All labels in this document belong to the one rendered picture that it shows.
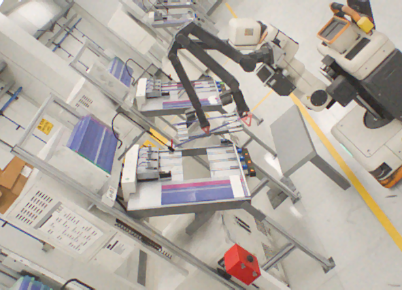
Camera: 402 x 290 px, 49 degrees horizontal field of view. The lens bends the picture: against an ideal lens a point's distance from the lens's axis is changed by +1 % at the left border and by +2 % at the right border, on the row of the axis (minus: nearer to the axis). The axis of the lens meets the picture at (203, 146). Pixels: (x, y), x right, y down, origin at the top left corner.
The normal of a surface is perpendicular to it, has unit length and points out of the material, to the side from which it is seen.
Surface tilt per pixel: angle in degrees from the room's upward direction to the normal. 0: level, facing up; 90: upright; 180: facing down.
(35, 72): 90
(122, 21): 90
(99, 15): 90
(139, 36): 90
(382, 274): 0
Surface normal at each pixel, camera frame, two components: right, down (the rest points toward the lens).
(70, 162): 0.07, 0.46
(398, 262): -0.74, -0.57
